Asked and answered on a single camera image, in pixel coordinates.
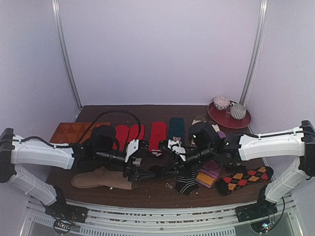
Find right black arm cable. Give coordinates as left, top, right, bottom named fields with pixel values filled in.
left=270, top=194, right=286, bottom=227

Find dark green reindeer sock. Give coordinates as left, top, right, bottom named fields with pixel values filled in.
left=167, top=118, right=185, bottom=146

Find striped grey cup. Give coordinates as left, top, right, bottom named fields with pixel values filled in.
left=230, top=103, right=247, bottom=120

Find right aluminium frame post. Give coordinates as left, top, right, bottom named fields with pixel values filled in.
left=239, top=0, right=268, bottom=106

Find orange compartment organizer tray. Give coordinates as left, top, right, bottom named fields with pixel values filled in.
left=49, top=122, right=111, bottom=143

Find red plate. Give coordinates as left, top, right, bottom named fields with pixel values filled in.
left=207, top=102, right=252, bottom=129

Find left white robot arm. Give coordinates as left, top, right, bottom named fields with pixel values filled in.
left=0, top=125, right=155, bottom=218

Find patterned white bowl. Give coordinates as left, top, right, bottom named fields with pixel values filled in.
left=213, top=96, right=230, bottom=110

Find beige striped sock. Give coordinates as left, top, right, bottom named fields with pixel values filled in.
left=191, top=116, right=207, bottom=125

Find black thin striped sock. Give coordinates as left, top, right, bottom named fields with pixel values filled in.
left=175, top=167, right=199, bottom=196

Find red sock beige cuff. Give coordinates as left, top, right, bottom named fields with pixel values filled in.
left=127, top=124, right=145, bottom=143

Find red folded sock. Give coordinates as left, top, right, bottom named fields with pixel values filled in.
left=149, top=121, right=167, bottom=157

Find tan sock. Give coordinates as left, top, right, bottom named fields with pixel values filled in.
left=71, top=167, right=140, bottom=190

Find red sock white cuff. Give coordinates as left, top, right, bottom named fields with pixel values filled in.
left=115, top=125, right=129, bottom=151

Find purple magenta sock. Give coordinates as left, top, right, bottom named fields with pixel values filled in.
left=196, top=131, right=226, bottom=189

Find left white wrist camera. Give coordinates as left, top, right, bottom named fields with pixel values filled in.
left=125, top=139, right=139, bottom=163

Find small cream sock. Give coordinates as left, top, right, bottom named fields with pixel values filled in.
left=211, top=123, right=220, bottom=132

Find black red argyle sock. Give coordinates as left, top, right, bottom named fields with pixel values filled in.
left=216, top=166, right=274, bottom=196

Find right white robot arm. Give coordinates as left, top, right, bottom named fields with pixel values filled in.
left=158, top=120, right=315, bottom=217

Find black sock white cuff stripes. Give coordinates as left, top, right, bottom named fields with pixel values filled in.
left=148, top=165, right=166, bottom=177

